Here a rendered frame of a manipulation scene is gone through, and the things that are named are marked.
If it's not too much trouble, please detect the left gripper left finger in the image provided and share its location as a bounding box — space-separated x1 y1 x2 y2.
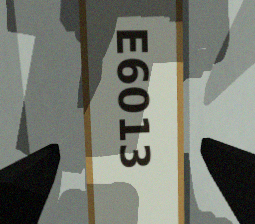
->
0 144 60 224

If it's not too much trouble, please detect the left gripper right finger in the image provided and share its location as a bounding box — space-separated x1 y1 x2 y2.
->
200 138 255 224

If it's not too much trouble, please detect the tan welding electrode pack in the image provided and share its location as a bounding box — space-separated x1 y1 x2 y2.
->
79 0 184 224

